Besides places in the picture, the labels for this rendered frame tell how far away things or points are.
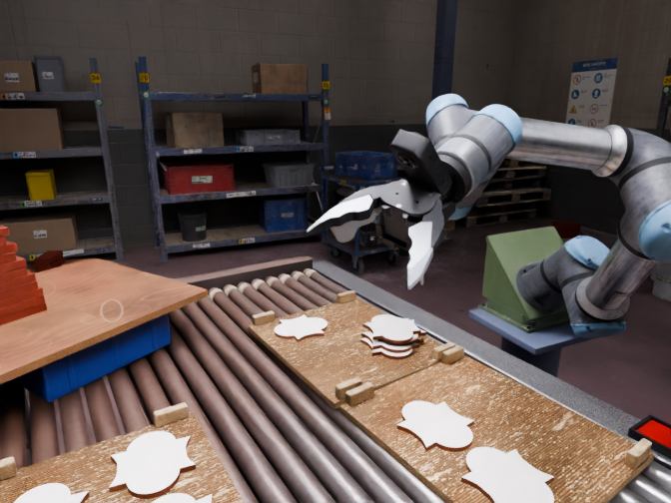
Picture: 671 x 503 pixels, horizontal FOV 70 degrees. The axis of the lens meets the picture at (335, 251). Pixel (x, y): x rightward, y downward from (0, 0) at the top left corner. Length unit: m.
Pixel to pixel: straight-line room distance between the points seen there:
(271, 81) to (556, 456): 4.62
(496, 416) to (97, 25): 5.18
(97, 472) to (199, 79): 5.00
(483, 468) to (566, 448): 0.17
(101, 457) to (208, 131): 4.35
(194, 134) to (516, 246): 3.93
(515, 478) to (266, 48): 5.38
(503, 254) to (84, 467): 1.17
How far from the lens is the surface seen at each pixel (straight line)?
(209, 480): 0.84
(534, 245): 1.62
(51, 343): 1.10
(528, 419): 0.99
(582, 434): 0.99
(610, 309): 1.28
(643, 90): 6.38
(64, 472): 0.93
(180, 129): 4.98
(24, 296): 1.25
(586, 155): 0.98
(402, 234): 0.61
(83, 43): 5.57
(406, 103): 6.59
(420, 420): 0.92
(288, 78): 5.18
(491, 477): 0.84
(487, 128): 0.71
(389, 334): 1.14
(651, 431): 1.07
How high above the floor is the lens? 1.49
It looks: 17 degrees down
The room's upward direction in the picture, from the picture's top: straight up
